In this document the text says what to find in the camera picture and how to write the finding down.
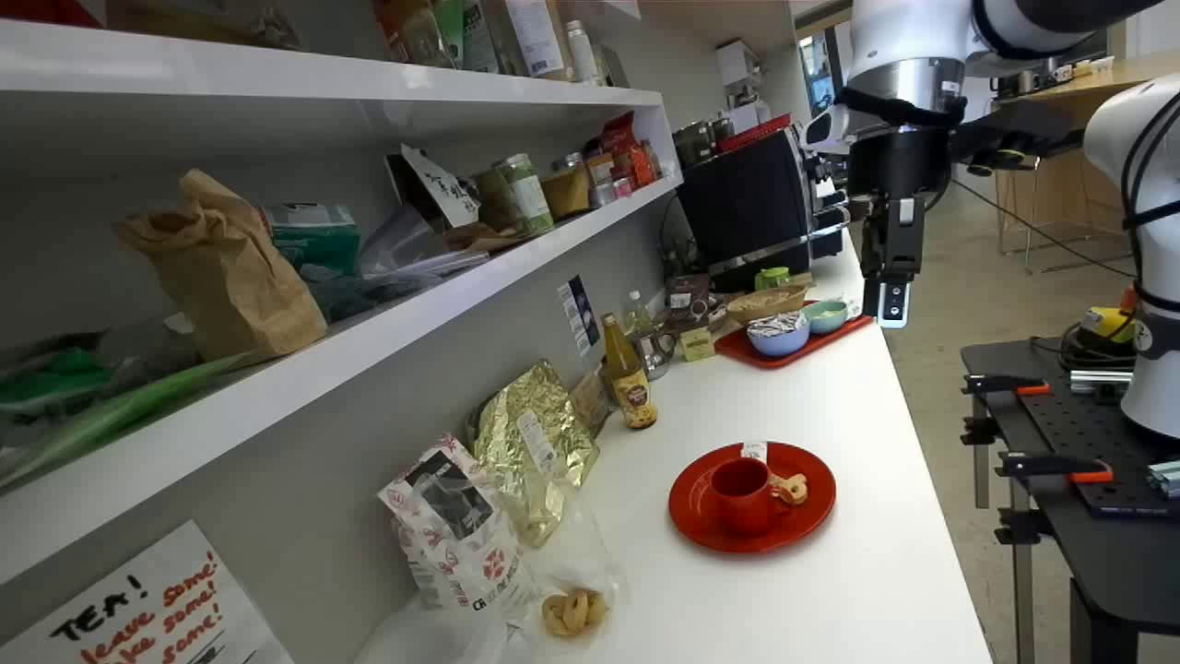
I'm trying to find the teal small bowl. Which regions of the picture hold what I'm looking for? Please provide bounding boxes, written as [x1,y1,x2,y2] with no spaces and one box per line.
[805,300,846,335]

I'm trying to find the blue white bowl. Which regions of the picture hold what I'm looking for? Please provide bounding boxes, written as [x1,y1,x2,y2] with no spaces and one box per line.
[743,313,809,359]

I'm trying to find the white tea sign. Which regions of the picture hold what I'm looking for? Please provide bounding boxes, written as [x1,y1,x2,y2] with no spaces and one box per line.
[0,520,294,664]

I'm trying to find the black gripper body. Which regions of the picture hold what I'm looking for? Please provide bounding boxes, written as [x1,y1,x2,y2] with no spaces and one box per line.
[850,125,950,282]

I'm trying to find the white printed coffee bag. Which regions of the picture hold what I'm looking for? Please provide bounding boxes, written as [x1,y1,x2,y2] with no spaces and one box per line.
[379,436,526,613]

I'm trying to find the gold foil bag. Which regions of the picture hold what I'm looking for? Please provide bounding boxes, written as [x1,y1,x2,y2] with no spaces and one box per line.
[471,360,601,546]

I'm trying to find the white wall shelf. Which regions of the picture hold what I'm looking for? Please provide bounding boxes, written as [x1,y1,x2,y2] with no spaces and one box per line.
[0,18,677,582]

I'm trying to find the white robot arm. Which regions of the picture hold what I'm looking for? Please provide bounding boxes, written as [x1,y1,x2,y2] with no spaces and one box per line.
[837,0,1157,329]

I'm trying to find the orange handled clamp front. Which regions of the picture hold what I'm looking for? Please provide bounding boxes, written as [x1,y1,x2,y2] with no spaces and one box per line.
[999,452,1113,488]

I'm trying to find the red cup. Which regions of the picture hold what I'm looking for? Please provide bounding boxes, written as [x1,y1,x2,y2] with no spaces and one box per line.
[711,457,778,539]

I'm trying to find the green label jar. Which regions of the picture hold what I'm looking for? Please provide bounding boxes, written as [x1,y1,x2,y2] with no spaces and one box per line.
[476,151,553,236]

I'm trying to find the red plate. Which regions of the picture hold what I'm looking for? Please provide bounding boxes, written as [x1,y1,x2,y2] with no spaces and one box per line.
[666,443,837,557]

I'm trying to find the brown paper bag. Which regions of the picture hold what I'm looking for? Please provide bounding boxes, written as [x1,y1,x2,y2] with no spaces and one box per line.
[116,171,328,359]

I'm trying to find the orange handled clamp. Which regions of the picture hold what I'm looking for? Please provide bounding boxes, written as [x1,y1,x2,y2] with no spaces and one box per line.
[999,452,1113,488]
[962,372,1052,397]

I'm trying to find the small pastry on plate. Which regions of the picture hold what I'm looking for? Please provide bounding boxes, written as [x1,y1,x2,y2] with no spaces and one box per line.
[773,471,809,505]

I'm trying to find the black optical breadboard table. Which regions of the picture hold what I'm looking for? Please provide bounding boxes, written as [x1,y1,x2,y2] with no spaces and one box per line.
[959,335,1180,664]

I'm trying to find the green plastic packets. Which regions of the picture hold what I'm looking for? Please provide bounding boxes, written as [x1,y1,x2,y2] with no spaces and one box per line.
[0,351,260,491]

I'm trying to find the red tray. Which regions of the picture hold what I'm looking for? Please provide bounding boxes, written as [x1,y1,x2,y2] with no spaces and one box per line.
[716,317,871,368]

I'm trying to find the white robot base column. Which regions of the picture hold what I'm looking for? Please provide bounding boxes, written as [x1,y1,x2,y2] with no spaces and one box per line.
[1085,75,1180,440]

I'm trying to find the yellow juice bottle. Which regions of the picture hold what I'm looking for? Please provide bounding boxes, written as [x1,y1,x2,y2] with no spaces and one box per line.
[601,313,658,431]

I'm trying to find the orange handled clamp rear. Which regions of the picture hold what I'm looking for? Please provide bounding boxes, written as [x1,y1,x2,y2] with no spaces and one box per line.
[962,372,1052,397]

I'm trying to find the clear bag with cookies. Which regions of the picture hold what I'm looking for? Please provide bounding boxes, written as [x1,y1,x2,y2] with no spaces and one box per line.
[526,546,621,645]

